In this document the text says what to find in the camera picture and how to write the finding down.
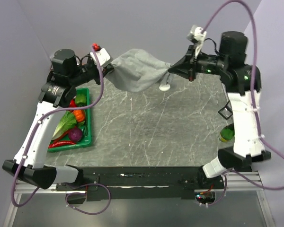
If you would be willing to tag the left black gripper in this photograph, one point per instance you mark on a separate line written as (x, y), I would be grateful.
(107, 69)

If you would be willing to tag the green plastic crate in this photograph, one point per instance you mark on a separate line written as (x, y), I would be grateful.
(84, 142)

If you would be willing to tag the green bell pepper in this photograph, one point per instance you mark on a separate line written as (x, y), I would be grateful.
(80, 100)

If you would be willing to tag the green yellow round object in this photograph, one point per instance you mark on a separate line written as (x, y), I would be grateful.
(227, 133)

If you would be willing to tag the red bell pepper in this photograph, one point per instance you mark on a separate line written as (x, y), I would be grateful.
(72, 104)

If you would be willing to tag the purple cabbage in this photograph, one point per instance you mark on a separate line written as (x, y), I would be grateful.
(75, 134)

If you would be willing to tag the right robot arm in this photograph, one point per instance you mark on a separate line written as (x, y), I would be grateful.
(229, 64)

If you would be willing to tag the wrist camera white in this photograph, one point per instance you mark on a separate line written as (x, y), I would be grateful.
(197, 35)
(103, 56)

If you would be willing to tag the grey garment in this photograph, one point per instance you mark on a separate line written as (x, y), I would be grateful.
(137, 70)

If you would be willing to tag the small orange pumpkin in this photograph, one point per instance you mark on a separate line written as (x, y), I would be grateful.
(79, 115)

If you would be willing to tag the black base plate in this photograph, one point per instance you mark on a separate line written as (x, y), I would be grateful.
(141, 182)

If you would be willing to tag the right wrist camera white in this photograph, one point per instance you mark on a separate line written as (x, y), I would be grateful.
(197, 35)

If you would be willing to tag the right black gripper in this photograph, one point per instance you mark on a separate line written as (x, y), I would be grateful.
(186, 67)

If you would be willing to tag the green lettuce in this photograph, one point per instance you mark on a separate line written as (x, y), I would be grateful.
(67, 122)

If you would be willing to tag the red chili pepper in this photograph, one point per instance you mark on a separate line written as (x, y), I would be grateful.
(61, 143)

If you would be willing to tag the aluminium rail frame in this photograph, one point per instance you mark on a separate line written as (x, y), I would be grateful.
(133, 201)

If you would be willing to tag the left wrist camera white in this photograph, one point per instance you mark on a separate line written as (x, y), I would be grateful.
(103, 56)

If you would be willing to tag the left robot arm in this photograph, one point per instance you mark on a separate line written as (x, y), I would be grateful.
(67, 72)

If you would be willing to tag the black square frame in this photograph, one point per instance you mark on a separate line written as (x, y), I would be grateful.
(226, 111)

